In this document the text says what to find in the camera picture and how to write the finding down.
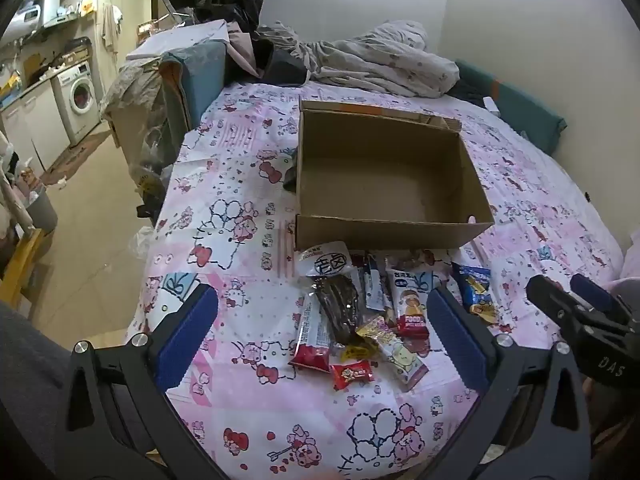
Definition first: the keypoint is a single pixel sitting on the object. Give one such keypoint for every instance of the grey bin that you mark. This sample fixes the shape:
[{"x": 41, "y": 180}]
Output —
[{"x": 42, "y": 210}]

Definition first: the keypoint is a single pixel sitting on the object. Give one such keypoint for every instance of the brown floor rug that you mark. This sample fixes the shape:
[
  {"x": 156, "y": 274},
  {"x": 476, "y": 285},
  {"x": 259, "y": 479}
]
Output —
[{"x": 75, "y": 157}]

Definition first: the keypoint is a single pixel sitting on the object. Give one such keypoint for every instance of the grey patterned cloth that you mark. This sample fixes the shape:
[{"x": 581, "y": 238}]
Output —
[{"x": 132, "y": 87}]

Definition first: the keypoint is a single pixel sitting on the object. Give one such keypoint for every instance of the teal storage box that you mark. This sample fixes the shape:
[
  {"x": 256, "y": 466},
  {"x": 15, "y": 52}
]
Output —
[{"x": 200, "y": 80}]

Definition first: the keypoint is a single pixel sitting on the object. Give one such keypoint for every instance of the dark blue white snack packet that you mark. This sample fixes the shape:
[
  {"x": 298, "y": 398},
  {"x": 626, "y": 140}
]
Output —
[{"x": 371, "y": 280}]

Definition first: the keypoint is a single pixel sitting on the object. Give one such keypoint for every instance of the cardboard box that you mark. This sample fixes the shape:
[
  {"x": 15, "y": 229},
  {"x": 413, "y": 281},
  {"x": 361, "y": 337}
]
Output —
[{"x": 380, "y": 180}]

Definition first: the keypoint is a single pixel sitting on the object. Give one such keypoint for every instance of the person's grey trouser leg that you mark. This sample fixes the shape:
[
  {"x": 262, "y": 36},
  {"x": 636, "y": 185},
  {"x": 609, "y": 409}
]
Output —
[{"x": 27, "y": 385}]

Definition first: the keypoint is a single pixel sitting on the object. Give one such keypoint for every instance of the yellow wooden chair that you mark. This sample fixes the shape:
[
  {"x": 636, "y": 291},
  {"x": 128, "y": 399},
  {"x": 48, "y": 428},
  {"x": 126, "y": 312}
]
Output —
[{"x": 22, "y": 265}]

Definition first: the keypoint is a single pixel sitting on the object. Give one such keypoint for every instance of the clear packet with brown snack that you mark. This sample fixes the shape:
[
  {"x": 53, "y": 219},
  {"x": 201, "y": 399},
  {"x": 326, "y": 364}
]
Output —
[{"x": 340, "y": 302}]

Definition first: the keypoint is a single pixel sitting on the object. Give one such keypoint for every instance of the red and white snack packet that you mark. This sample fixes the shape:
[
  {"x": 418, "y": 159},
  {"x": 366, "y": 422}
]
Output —
[{"x": 410, "y": 305}]

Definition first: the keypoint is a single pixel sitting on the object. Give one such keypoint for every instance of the white washing machine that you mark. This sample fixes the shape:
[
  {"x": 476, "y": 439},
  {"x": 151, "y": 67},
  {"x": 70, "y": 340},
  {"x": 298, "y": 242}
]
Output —
[{"x": 77, "y": 95}]

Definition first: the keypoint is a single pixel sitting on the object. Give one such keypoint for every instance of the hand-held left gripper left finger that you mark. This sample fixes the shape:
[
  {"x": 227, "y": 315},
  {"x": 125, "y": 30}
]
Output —
[{"x": 187, "y": 327}]

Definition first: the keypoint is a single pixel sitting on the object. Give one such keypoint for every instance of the white board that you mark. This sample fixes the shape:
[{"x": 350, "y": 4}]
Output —
[{"x": 175, "y": 40}]

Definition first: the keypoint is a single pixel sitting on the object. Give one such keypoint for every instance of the clear plastic bag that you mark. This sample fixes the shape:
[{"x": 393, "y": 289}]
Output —
[{"x": 150, "y": 155}]

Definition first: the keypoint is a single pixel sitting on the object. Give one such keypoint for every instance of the hanging white towel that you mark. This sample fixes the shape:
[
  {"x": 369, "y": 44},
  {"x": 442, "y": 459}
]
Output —
[{"x": 111, "y": 25}]

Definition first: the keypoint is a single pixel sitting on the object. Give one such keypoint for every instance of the pink cloth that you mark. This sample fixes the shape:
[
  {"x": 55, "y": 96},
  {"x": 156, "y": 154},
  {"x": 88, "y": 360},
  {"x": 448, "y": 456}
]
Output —
[{"x": 242, "y": 50}]

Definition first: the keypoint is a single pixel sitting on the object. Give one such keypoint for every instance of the dark cloth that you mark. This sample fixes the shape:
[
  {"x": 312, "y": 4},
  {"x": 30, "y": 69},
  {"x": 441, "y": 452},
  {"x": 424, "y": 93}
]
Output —
[{"x": 285, "y": 62}]

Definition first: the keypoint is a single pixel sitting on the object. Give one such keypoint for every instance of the dark green pouch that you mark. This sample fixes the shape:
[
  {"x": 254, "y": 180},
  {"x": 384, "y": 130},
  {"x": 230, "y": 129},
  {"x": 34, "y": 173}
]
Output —
[{"x": 291, "y": 172}]

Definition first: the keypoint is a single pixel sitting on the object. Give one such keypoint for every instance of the crumpled floral duvet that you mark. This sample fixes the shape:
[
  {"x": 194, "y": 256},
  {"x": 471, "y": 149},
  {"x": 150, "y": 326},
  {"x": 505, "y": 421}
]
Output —
[{"x": 380, "y": 60}]

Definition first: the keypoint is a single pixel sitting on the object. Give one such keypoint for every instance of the pink cartoon printed bedsheet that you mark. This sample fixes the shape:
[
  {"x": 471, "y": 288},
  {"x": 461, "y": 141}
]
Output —
[{"x": 240, "y": 410}]

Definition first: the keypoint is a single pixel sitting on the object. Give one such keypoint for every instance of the small red candy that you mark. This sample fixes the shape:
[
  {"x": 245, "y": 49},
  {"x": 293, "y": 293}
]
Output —
[{"x": 352, "y": 374}]

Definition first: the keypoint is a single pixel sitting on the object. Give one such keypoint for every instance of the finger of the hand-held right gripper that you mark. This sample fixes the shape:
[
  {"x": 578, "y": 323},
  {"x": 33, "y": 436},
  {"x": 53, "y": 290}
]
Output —
[
  {"x": 552, "y": 302},
  {"x": 597, "y": 292}
]

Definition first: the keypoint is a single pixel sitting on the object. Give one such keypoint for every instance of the white kitchen cabinet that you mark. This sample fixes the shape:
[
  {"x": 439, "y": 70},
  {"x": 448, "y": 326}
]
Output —
[{"x": 30, "y": 125}]

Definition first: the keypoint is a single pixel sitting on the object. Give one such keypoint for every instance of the teal cushion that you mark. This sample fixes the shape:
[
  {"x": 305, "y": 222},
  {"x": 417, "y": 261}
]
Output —
[{"x": 520, "y": 105}]

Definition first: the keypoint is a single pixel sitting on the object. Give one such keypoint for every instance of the red and clear snack packet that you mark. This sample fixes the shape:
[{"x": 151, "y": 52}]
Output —
[{"x": 310, "y": 345}]

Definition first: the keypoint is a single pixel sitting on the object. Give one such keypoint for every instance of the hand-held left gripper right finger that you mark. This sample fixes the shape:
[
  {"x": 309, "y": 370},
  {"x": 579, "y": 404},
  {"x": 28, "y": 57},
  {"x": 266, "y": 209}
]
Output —
[{"x": 457, "y": 332}]

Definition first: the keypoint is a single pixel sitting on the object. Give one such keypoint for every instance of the pale yellow snack bar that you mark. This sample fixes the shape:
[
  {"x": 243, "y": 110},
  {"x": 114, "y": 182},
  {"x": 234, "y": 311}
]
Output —
[{"x": 402, "y": 360}]

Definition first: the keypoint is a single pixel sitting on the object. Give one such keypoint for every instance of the brown snack wrapper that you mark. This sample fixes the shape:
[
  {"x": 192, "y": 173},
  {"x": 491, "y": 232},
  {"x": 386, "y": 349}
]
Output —
[{"x": 417, "y": 260}]

